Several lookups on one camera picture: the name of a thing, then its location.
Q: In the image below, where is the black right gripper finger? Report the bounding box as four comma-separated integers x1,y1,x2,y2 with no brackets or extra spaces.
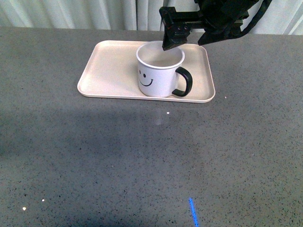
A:
162,32,189,51
198,26,239,46

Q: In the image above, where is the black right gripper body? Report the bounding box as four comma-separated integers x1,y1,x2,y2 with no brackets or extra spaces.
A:
159,0,257,38

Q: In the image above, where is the beige rectangular plastic tray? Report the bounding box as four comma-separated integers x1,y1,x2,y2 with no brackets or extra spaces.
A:
77,40,215,103

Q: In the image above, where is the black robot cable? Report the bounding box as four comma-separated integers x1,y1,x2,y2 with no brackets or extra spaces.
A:
238,0,273,37

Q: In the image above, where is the white smiley face mug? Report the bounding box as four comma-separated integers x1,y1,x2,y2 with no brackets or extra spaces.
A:
136,41,193,97

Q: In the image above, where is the light grey curtain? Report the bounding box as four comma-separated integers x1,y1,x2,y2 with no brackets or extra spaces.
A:
0,0,303,35

